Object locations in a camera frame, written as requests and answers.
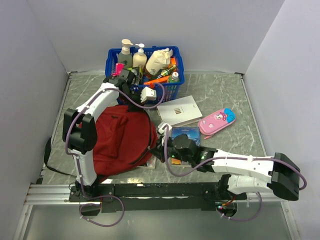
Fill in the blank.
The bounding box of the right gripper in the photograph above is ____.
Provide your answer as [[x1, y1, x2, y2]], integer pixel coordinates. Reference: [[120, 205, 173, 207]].
[[149, 133, 192, 164]]

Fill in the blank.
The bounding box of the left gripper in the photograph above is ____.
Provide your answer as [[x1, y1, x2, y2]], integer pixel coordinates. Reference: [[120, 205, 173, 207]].
[[120, 88, 148, 113]]

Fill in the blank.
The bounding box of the blue Jane Eyre book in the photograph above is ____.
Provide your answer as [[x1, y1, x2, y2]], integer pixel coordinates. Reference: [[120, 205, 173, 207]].
[[170, 127, 201, 167]]

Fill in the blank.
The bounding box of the red backpack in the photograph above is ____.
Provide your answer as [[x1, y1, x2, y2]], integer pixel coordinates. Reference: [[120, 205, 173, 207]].
[[93, 105, 158, 179]]

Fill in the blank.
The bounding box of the floral light notebook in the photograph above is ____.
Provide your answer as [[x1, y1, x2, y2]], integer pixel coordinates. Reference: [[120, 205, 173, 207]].
[[146, 157, 157, 169]]

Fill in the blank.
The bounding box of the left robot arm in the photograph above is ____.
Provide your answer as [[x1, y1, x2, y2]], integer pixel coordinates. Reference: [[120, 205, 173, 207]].
[[62, 69, 158, 201]]

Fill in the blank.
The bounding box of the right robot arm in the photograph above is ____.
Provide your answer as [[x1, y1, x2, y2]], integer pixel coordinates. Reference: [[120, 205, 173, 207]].
[[150, 134, 302, 201]]

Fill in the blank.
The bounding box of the beige paper bag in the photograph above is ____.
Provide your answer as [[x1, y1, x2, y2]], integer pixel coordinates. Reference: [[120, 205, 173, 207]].
[[145, 48, 173, 76]]

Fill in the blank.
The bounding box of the black and green box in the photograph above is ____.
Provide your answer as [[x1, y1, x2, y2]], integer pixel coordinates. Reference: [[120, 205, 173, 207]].
[[127, 66, 143, 86]]

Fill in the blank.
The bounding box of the blue plastic basket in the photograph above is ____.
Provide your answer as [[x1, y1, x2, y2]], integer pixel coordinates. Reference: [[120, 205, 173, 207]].
[[105, 46, 185, 105]]

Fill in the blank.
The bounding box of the pink box in basket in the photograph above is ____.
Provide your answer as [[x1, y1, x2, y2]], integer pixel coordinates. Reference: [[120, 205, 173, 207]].
[[111, 63, 125, 76]]

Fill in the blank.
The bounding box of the cream pump bottle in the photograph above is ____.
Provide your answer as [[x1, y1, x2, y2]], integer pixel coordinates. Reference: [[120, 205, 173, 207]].
[[132, 43, 147, 69]]

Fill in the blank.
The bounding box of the green drink bottle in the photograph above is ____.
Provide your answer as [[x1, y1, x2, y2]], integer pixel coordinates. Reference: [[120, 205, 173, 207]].
[[167, 71, 180, 83]]

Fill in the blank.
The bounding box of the grey pump bottle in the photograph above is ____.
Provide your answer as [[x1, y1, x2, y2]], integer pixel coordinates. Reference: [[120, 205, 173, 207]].
[[117, 38, 133, 69]]

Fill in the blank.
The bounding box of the white book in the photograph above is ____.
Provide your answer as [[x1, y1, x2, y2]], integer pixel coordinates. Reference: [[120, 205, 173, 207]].
[[157, 95, 203, 127]]

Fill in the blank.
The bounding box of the orange package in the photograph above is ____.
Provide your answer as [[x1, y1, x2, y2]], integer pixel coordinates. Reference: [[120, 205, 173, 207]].
[[143, 57, 177, 85]]

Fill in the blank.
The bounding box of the pink cartoon pencil case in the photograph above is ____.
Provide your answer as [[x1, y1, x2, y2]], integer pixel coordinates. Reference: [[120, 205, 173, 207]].
[[197, 108, 236, 140]]

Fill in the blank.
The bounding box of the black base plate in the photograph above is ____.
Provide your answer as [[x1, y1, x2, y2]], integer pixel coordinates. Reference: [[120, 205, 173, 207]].
[[69, 182, 247, 213]]

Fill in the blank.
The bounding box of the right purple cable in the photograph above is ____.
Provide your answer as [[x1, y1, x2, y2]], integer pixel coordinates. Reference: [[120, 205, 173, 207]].
[[159, 123, 308, 223]]

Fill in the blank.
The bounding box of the aluminium rail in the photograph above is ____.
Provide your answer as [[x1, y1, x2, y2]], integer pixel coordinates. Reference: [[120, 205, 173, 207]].
[[23, 184, 287, 206]]

